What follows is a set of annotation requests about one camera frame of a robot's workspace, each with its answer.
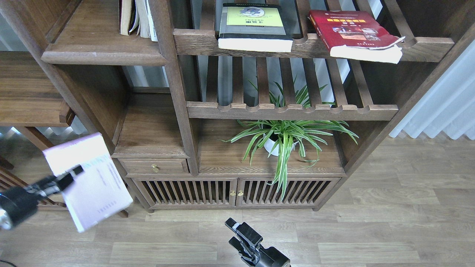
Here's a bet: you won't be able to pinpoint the upright tan book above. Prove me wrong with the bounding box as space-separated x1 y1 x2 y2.
119 0 135 36

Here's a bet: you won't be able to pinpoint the brass cabinet door knobs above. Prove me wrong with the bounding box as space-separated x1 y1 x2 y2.
229 190 244 197

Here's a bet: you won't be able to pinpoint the yellow and black book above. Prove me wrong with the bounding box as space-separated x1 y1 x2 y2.
217 3 293 53

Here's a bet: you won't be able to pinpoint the dark wooden bookshelf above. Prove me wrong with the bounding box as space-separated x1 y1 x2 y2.
1 0 474 212

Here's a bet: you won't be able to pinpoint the white plant pot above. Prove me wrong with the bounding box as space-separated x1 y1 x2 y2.
263 134 298 157

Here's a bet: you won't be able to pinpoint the green spider plant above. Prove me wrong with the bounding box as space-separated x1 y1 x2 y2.
219 76 359 201

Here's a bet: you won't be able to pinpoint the brass drawer knob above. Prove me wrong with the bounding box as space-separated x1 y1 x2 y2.
151 164 160 173

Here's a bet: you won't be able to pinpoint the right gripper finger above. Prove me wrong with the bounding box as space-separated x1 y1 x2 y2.
229 238 251 260
225 218 263 253

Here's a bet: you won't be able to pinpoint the red paperback book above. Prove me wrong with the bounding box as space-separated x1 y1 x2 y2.
308 10 404 64

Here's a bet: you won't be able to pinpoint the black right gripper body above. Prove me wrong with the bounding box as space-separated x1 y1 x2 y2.
238 247 291 267

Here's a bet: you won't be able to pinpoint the pale lilac paperback book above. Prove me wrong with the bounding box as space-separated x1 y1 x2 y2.
43 132 133 232

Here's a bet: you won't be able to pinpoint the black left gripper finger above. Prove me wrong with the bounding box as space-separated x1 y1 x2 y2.
35 165 83 197

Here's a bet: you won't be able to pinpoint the white curtain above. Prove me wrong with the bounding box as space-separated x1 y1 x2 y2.
390 42 475 140

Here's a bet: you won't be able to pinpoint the upright white books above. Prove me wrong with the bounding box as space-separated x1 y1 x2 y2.
135 0 158 42

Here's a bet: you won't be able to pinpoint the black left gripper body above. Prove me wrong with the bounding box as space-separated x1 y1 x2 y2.
0 185 49 230

